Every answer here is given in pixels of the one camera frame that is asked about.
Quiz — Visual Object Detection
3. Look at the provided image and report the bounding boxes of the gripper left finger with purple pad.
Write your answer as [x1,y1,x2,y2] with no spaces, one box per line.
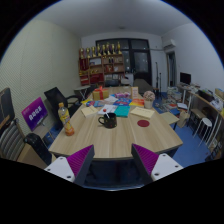
[45,145,95,186]

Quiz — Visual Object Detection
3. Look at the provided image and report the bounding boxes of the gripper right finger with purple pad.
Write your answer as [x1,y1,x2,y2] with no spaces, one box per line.
[131,144,182,184]

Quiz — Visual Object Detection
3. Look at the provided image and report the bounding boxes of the red round coaster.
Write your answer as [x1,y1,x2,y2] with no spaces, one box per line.
[137,120,150,127]

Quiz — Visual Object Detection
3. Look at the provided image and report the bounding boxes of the beige book right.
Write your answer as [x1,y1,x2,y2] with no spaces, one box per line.
[131,107,154,119]

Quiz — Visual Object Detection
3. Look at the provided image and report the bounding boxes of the beige book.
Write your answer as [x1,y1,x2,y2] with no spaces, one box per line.
[131,107,154,119]
[82,106,98,117]

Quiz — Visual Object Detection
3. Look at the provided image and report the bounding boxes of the orange drink bottle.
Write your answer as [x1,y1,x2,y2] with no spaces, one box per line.
[58,103,75,136]

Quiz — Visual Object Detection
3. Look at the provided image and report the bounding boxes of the beige book left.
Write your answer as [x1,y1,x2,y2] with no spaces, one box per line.
[82,106,98,117]

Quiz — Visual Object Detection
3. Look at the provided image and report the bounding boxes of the black mug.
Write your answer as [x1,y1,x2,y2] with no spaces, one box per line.
[98,113,117,129]

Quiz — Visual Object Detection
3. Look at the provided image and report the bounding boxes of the teal notebook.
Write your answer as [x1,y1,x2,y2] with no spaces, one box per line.
[115,106,130,118]

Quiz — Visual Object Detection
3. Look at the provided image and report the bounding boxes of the orange booklet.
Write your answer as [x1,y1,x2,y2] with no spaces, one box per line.
[129,99,144,107]

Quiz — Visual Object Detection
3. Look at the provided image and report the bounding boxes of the striped chair left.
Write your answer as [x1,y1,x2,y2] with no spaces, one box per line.
[0,119,25,161]

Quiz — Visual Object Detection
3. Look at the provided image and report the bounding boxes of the purple sign board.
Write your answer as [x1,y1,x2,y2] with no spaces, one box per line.
[22,98,48,131]

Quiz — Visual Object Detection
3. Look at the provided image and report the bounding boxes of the white paper sheet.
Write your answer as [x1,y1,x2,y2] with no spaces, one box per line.
[98,104,117,115]

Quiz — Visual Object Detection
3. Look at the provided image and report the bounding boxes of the potted pink flowers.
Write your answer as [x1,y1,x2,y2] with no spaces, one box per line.
[143,91,155,109]

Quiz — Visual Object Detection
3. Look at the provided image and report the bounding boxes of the wooden side desk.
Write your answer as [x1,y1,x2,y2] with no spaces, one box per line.
[176,83,224,134]

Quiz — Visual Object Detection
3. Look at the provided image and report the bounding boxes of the white stool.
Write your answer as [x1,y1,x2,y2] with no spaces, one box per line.
[193,118,213,142]

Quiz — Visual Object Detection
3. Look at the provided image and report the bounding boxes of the black office chair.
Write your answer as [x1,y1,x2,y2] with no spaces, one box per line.
[44,87,82,129]

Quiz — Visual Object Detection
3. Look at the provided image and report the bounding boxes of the yellow gift box red ribbon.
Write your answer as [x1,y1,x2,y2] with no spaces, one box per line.
[92,86,109,100]

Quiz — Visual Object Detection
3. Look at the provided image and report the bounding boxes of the computer monitor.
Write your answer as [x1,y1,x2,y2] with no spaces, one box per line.
[180,72,191,85]

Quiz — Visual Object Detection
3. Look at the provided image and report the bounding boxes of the red wooden shelf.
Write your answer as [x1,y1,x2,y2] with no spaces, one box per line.
[79,54,125,85]

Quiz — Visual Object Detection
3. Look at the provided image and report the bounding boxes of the air conditioner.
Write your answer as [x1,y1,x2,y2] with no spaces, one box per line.
[162,39,176,48]

